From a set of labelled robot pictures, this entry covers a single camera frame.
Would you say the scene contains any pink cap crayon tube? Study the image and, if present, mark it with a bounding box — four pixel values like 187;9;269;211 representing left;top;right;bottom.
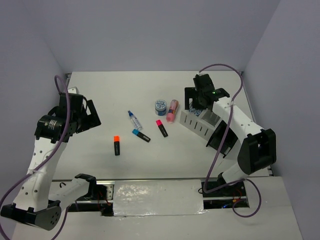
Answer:
166;99;179;123

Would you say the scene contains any blue splash-label round jar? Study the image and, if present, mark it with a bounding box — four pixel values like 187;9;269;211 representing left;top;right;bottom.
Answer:
154;99;167;116

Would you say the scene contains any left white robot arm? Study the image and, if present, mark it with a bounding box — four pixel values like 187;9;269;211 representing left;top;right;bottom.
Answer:
0;92;101;231

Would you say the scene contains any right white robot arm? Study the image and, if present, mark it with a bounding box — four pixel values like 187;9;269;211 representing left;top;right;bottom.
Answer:
184;73;277;196

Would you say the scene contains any white slotted organizer box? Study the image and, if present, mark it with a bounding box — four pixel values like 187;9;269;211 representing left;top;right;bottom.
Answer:
179;109;221;142

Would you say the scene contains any orange cap black highlighter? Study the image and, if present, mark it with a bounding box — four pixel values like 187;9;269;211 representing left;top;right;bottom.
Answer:
113;135;120;156

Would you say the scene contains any pink cap black highlighter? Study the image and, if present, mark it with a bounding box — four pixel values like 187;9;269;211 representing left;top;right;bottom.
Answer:
156;119;169;138

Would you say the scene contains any blue cap black highlighter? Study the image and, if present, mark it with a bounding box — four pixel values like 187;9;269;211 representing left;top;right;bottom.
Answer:
132;129;151;143

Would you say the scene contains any clear blue-cap spray bottle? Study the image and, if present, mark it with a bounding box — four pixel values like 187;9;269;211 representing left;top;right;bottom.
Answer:
128;110;143;131

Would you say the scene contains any silver foil-covered panel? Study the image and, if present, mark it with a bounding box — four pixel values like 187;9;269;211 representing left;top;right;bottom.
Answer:
113;179;206;217

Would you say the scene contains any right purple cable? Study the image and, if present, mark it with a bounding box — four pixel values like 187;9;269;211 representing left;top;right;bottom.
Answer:
198;63;262;219

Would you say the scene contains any purple cable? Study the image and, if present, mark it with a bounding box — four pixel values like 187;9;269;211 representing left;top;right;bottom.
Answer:
0;74;83;240
198;63;262;219

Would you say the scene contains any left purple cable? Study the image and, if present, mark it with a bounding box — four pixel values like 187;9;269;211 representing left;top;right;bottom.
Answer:
0;74;83;240

